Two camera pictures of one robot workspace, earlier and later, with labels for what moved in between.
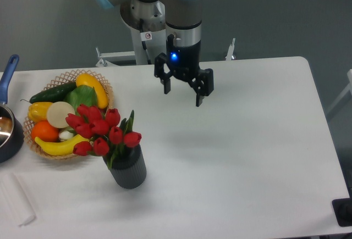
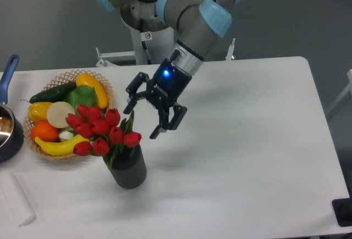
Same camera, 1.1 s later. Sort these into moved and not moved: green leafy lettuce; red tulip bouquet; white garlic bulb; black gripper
Moved: black gripper
Not moved: red tulip bouquet; green leafy lettuce; white garlic bulb
